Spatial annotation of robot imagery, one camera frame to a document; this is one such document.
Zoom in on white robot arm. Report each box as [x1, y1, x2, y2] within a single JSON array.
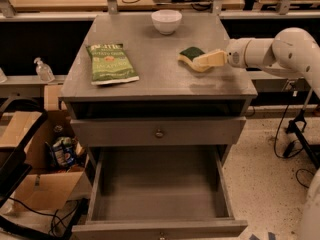
[[193, 28, 320, 240]]

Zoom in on closed grey middle drawer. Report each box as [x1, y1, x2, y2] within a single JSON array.
[[71, 117, 246, 147]]

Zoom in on round metal drawer knob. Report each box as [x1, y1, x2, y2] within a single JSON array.
[[155, 129, 164, 138]]

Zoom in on black chair frame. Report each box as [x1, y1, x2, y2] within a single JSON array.
[[0, 96, 48, 207]]

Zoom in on green and yellow sponge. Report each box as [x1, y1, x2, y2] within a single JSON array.
[[178, 47, 209, 72]]

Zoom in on green potato chip bag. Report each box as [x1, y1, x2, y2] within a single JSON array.
[[86, 44, 139, 85]]

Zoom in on open grey bottom drawer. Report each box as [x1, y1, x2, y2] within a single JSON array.
[[73, 146, 248, 240]]

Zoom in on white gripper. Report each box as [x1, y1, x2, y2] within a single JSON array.
[[193, 38, 252, 68]]

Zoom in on wooden desk with metal frame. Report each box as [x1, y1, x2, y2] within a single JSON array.
[[0, 0, 320, 19]]

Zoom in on white ceramic bowl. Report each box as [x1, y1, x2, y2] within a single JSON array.
[[151, 10, 182, 35]]

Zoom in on clear hand sanitizer bottle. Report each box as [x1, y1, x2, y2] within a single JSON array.
[[34, 57, 55, 83]]

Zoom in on open cardboard box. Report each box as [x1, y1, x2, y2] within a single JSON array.
[[0, 84, 87, 213]]

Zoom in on black floor cable left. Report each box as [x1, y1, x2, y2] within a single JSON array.
[[0, 197, 88, 240]]

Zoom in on black metal stand base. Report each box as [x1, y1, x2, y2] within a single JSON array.
[[285, 87, 320, 170]]

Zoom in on grey wooden drawer cabinet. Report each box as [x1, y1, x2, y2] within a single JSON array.
[[59, 11, 258, 240]]

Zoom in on snack packets in box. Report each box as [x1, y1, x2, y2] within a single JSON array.
[[45, 137, 84, 169]]

